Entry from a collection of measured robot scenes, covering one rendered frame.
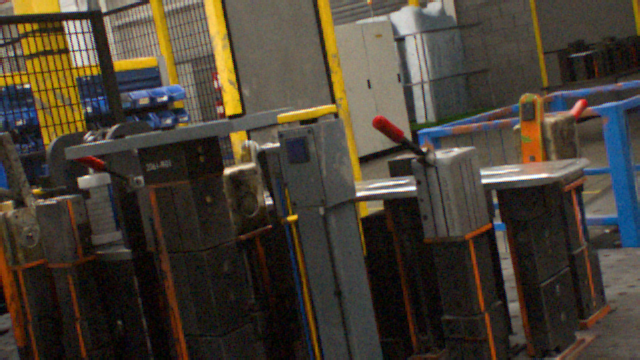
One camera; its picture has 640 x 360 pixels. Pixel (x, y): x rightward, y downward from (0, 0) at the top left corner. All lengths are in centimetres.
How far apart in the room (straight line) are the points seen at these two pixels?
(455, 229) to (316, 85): 406
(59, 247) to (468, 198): 76
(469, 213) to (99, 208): 74
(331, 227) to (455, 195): 19
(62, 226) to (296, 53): 365
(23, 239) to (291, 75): 328
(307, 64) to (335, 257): 409
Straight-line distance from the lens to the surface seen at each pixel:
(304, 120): 128
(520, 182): 141
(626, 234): 339
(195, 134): 134
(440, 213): 135
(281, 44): 517
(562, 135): 166
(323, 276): 129
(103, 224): 180
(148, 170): 146
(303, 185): 127
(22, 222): 209
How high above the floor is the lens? 119
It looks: 5 degrees down
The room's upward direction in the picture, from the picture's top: 11 degrees counter-clockwise
